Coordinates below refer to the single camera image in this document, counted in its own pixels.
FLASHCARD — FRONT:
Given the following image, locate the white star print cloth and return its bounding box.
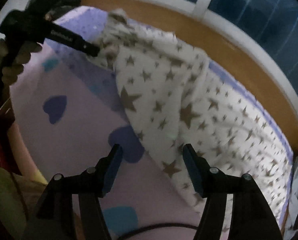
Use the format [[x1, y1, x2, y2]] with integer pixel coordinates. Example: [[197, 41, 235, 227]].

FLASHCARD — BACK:
[[89, 8, 295, 227]]

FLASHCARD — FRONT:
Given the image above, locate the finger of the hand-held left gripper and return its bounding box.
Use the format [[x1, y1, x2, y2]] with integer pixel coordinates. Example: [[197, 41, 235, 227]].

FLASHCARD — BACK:
[[44, 22, 101, 57]]

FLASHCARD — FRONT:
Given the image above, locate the purple dotted bed sheet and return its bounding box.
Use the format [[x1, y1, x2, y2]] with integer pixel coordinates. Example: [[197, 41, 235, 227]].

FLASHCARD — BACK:
[[9, 5, 296, 240]]

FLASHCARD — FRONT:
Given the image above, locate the person's left hand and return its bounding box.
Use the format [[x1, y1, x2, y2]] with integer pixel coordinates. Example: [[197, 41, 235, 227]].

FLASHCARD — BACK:
[[1, 41, 43, 85]]

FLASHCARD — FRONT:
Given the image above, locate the window with white frame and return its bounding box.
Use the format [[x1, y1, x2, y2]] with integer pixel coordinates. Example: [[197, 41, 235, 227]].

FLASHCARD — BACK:
[[104, 0, 298, 120]]

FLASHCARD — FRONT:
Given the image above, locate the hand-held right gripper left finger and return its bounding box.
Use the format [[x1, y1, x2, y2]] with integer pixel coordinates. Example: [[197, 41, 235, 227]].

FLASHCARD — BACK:
[[36, 144, 123, 240]]

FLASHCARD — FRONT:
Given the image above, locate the wooden bed frame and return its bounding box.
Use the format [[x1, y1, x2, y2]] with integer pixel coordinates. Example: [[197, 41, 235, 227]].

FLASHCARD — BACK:
[[103, 0, 298, 155]]

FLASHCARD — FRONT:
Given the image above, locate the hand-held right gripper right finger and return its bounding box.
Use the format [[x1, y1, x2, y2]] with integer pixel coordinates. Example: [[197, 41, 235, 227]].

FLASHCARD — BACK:
[[182, 143, 283, 240]]

